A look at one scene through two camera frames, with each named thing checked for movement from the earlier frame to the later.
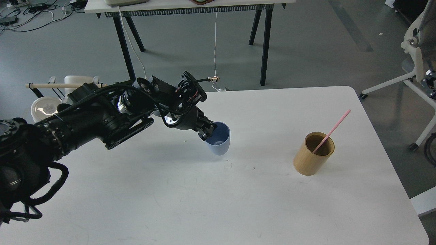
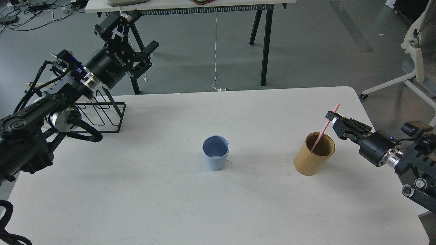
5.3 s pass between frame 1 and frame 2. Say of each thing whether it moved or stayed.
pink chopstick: moved
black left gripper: moved
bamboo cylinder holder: stayed
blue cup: moved
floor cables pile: stayed
